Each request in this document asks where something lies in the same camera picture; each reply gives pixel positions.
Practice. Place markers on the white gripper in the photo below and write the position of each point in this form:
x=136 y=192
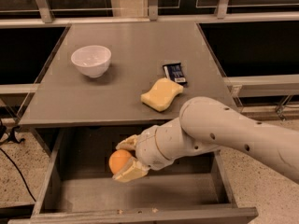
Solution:
x=146 y=149

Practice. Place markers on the orange fruit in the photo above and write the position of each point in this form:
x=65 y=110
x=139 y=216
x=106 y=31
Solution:
x=118 y=159

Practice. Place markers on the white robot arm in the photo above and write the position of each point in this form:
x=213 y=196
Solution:
x=205 y=125

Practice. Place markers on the open grey top drawer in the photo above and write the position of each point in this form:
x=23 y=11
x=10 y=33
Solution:
x=79 y=189

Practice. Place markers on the grey cabinet counter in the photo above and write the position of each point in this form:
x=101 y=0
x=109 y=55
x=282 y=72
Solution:
x=66 y=98

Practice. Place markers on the yellow sponge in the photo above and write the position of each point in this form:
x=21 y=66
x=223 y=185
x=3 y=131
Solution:
x=161 y=94

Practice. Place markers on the dark blue snack bar wrapper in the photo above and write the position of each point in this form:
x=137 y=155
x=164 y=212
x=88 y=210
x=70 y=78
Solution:
x=174 y=72

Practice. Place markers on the white ceramic bowl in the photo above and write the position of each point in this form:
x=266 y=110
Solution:
x=91 y=61

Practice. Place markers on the metal window railing frame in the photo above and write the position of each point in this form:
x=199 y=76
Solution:
x=253 y=42

